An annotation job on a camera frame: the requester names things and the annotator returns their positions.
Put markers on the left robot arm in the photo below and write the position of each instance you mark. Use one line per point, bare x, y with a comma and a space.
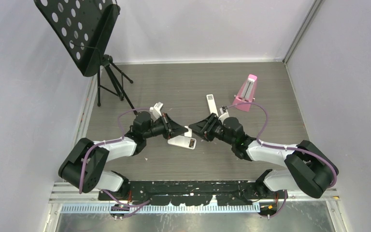
84, 166

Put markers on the long white remote control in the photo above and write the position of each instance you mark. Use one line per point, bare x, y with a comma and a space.
211, 104

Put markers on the black perforated music stand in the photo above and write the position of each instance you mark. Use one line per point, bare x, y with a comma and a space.
84, 28

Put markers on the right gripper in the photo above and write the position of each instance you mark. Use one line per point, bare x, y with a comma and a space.
205, 127

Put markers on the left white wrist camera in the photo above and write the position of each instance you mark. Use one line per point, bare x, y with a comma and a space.
156, 110

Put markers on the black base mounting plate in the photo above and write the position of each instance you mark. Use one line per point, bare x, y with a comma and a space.
193, 193

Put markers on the pink metronome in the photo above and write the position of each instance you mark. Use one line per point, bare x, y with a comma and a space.
246, 94

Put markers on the small remote battery cover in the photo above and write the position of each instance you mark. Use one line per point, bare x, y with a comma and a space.
188, 133

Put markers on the small white remote control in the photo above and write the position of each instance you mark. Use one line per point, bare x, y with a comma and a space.
183, 142

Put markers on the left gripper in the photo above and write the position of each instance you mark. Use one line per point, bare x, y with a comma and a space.
171, 128

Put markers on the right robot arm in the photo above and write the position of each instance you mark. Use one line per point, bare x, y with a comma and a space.
305, 167

